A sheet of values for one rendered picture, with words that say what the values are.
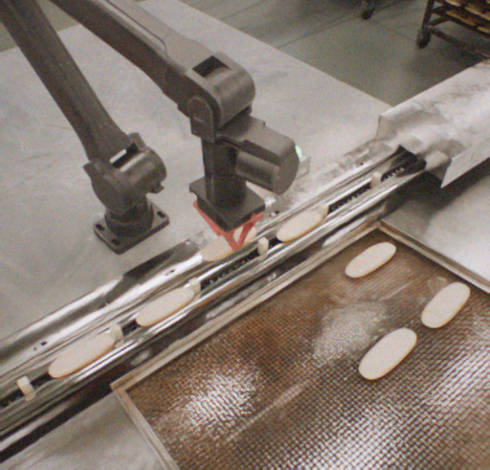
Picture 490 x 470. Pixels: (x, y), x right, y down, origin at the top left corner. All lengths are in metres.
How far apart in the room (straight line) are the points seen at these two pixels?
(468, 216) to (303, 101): 0.48
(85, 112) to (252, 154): 0.32
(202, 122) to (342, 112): 0.70
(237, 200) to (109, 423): 0.33
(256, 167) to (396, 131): 0.52
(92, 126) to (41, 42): 0.14
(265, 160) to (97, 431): 0.39
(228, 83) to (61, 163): 0.63
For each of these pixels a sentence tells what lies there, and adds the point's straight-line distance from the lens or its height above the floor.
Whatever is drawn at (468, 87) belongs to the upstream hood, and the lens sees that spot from 1.26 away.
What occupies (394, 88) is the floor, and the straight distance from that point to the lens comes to 3.01.
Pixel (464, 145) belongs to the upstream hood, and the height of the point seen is 0.92.
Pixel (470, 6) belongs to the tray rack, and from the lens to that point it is 3.28.
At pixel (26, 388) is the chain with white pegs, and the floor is 0.86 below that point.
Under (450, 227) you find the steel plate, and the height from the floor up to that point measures 0.82.
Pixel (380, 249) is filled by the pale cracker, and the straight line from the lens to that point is 0.85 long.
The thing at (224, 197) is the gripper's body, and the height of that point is 1.05.
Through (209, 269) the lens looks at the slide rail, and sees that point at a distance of 0.88.
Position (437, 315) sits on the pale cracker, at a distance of 0.77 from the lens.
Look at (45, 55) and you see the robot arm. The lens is 0.86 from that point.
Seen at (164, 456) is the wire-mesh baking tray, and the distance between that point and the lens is 0.67.
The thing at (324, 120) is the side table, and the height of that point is 0.82.
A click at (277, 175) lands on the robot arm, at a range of 0.62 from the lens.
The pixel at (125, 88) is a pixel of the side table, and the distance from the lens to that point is 1.38.
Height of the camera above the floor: 1.53
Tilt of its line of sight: 46 degrees down
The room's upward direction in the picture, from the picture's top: straight up
